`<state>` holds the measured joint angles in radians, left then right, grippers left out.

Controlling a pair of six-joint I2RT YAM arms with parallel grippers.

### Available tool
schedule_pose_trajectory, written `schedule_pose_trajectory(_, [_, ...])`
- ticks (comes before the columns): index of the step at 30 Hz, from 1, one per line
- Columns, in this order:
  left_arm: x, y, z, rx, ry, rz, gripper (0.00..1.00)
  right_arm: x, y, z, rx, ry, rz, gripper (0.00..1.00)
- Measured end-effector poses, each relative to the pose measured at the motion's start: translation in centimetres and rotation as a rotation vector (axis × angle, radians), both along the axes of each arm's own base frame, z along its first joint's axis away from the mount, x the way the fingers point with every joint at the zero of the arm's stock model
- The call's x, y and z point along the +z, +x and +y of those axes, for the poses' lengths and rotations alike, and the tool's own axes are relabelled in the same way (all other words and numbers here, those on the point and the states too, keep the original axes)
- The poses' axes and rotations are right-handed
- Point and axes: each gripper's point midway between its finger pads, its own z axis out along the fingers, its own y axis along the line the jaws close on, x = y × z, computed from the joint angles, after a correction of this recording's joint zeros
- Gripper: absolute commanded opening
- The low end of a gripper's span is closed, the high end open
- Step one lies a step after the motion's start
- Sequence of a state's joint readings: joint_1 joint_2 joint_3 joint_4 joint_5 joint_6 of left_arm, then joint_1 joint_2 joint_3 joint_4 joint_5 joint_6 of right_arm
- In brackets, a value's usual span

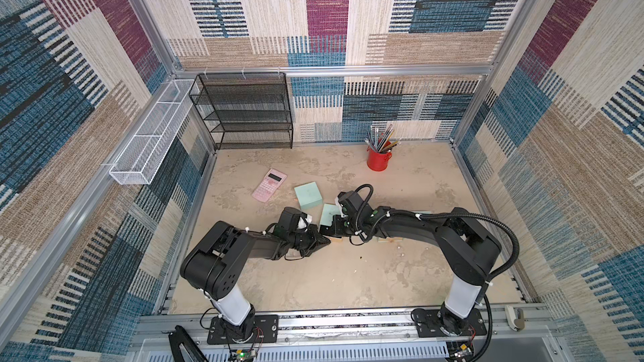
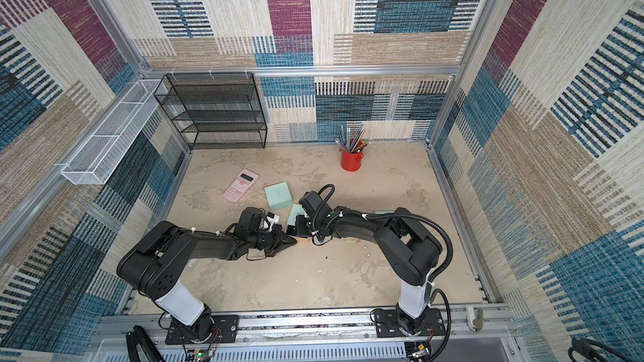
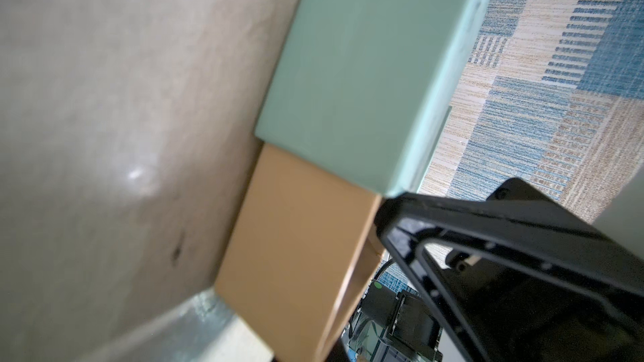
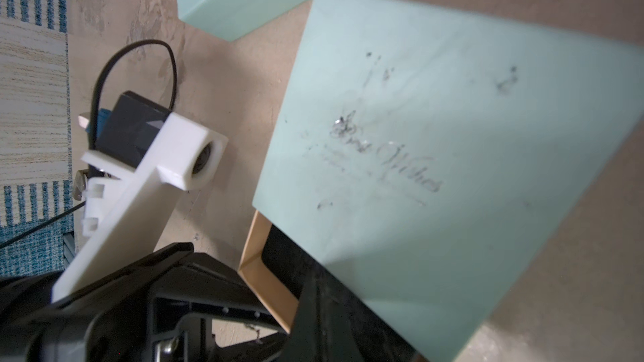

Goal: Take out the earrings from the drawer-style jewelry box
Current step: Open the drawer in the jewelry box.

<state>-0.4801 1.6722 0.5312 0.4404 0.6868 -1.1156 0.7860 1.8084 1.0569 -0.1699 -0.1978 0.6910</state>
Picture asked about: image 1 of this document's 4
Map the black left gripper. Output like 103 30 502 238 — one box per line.
287 226 333 258

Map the mint jewelry box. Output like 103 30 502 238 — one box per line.
294 182 324 210
320 204 341 227

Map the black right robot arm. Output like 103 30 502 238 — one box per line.
320 184 520 336

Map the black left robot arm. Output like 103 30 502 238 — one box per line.
179 207 330 340

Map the pink calculator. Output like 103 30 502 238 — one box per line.
252 169 288 203

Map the red pencil cup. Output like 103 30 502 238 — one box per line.
367 147 392 172

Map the pencils bundle in cup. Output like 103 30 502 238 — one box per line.
364 124 400 154

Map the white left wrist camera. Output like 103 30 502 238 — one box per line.
297 213 313 230

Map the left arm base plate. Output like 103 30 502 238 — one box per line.
206 314 279 345

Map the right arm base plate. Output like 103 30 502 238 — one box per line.
410 308 488 338

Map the black wire shelf rack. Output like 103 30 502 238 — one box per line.
190 72 293 150

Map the white mesh wall basket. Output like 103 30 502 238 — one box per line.
110 80 193 185

